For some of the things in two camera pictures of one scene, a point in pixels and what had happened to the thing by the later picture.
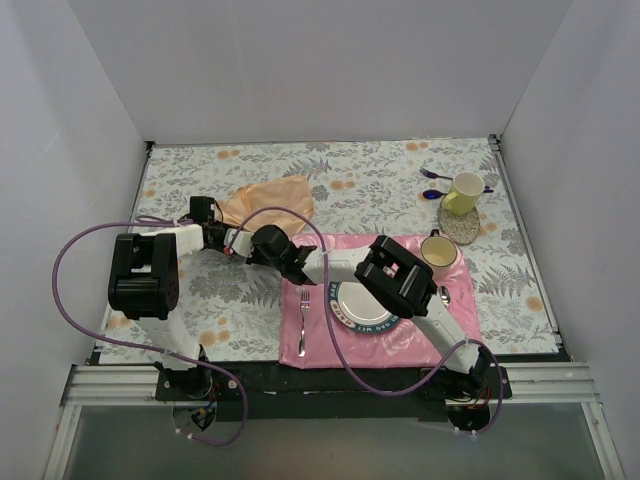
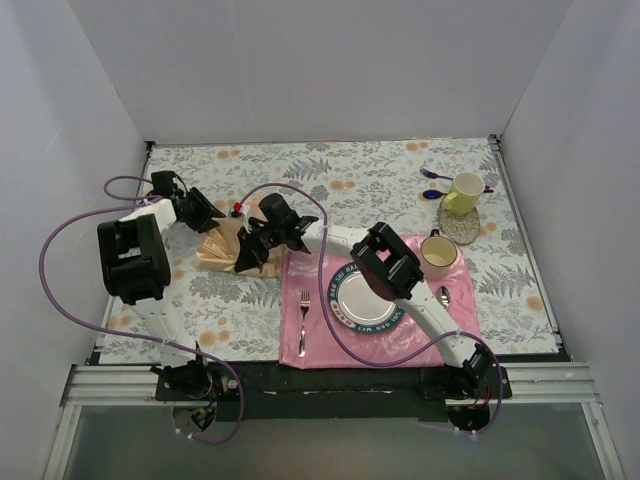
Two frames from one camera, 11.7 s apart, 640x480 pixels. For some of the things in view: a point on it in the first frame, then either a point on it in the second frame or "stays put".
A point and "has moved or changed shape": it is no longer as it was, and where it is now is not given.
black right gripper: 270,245 -> 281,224
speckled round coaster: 462,229 stays put
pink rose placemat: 312,334 stays put
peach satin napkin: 291,193 has moved or changed shape
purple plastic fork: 433,175 stays put
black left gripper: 215,220 -> 198,211
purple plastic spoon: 436,194 stays put
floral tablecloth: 396,186 stays put
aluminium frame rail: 533,385 stays put
